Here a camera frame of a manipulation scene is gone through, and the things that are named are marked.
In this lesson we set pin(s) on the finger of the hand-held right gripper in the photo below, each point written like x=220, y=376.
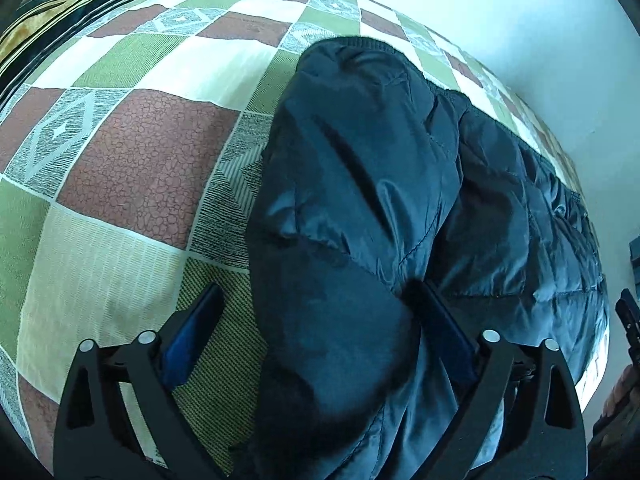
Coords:
x=630, y=320

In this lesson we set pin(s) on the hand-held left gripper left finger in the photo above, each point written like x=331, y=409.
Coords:
x=192, y=340

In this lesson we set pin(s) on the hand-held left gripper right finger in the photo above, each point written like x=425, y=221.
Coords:
x=452, y=332

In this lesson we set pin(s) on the dark navy puffer jacket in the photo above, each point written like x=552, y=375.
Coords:
x=360, y=185

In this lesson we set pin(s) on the person's right hand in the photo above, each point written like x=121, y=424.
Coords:
x=622, y=392

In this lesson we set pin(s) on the green brown checkered bedspread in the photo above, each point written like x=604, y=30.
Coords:
x=130, y=160

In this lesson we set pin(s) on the yellow black striped cushion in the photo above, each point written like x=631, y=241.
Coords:
x=40, y=35

